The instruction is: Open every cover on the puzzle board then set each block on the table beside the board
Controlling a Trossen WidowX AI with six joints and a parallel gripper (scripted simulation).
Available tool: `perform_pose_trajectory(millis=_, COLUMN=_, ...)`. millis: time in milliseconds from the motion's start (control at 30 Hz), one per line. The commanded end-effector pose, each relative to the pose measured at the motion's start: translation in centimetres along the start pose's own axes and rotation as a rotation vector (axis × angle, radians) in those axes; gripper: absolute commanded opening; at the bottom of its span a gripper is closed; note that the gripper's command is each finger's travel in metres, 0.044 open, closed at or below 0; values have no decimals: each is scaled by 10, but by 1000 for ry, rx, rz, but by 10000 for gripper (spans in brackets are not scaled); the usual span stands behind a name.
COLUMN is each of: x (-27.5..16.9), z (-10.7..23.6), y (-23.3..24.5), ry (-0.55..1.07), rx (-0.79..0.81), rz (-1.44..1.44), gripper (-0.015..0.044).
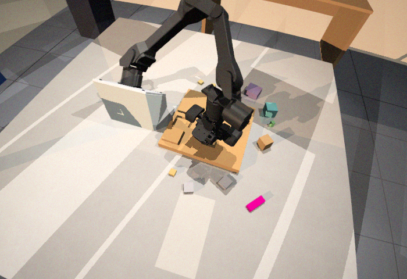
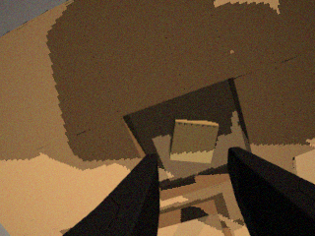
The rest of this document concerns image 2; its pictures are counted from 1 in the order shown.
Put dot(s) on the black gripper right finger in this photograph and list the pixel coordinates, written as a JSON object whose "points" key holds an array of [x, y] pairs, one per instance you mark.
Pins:
{"points": [[273, 201]]}

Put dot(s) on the orange puzzle board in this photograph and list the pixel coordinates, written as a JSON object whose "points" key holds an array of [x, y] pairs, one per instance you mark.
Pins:
{"points": [[90, 87]]}

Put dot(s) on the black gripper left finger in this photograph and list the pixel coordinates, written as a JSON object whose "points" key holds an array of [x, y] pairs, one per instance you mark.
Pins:
{"points": [[132, 209]]}

